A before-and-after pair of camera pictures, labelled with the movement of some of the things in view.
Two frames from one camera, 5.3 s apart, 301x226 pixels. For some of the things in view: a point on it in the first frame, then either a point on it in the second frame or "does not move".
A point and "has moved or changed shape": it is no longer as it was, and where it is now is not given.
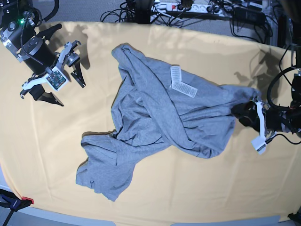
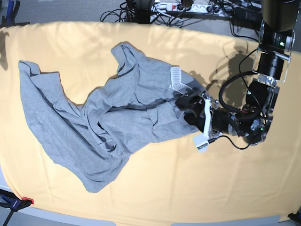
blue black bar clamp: x=10 y=200 does not move
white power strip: x=196 y=9 does not move
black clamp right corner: x=296 y=217 does not move
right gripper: x=255 y=108 -> x=209 y=134
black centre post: x=143 y=11 does not move
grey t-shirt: x=153 y=106 has moved or changed shape
